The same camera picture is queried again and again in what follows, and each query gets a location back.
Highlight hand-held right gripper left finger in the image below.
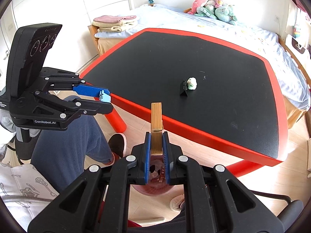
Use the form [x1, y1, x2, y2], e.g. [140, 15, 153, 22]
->
[28, 132, 151, 233]

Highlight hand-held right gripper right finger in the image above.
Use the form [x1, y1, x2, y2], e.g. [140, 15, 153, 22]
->
[162, 131, 285, 233]

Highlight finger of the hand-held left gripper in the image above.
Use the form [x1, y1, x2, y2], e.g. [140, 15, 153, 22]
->
[34, 91, 113, 120]
[39, 68, 111, 100]

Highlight blue plastic clip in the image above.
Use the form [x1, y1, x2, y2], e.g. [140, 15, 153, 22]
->
[100, 90, 112, 103]

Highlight pink plastic bin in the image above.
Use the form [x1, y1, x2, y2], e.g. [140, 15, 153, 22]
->
[131, 156, 178, 197]

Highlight golden wooden clip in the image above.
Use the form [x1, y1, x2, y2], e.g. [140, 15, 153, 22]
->
[151, 103, 164, 156]

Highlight black plastic clip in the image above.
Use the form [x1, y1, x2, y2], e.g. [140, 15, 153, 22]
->
[179, 78, 189, 98]

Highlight person's left hand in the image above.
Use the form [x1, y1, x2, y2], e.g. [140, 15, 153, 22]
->
[0, 113, 16, 141]

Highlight red table leg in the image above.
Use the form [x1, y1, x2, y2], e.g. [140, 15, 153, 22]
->
[225, 160, 264, 178]
[105, 107, 127, 134]

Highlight pink white slipper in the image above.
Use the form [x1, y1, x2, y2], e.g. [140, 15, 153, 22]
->
[108, 133, 127, 165]
[170, 194, 186, 211]

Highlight black red-edged table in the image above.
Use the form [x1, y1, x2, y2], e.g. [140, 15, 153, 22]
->
[97, 36, 309, 129]

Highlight cream folded towel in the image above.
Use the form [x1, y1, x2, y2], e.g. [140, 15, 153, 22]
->
[92, 20, 138, 32]

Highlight pink folded towel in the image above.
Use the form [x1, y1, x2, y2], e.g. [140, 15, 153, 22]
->
[93, 15, 137, 23]

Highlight white wardrobe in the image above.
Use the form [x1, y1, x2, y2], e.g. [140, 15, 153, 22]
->
[12, 0, 134, 71]

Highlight grey printed jacket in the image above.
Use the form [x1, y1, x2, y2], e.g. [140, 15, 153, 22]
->
[0, 163, 60, 224]

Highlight dark office chair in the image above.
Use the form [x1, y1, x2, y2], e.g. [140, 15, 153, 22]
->
[250, 189, 304, 224]

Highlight pink plush toy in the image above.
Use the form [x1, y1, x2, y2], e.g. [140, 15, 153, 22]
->
[191, 0, 211, 15]

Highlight green striped plush toy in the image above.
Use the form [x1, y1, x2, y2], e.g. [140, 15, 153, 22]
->
[196, 5, 218, 19]

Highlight light blue bedsheet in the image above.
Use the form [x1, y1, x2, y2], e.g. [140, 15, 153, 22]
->
[95, 3, 311, 111]

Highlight teal plush toy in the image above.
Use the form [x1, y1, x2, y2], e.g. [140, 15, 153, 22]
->
[215, 3, 237, 25]

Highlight white tote bag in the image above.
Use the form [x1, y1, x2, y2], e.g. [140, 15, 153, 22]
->
[284, 34, 310, 61]

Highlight pink hat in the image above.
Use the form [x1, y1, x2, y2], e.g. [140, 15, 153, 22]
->
[295, 0, 309, 12]

